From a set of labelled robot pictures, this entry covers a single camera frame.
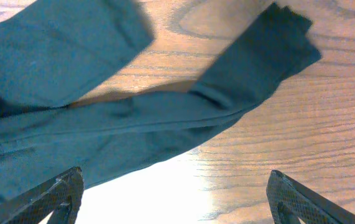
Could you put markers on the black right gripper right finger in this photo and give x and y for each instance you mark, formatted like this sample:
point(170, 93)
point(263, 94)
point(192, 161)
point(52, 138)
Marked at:
point(293, 203)

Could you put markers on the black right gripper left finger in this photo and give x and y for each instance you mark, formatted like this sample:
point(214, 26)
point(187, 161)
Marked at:
point(58, 198)

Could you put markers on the black leggings with red waistband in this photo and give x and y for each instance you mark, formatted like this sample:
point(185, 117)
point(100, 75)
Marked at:
point(54, 52)

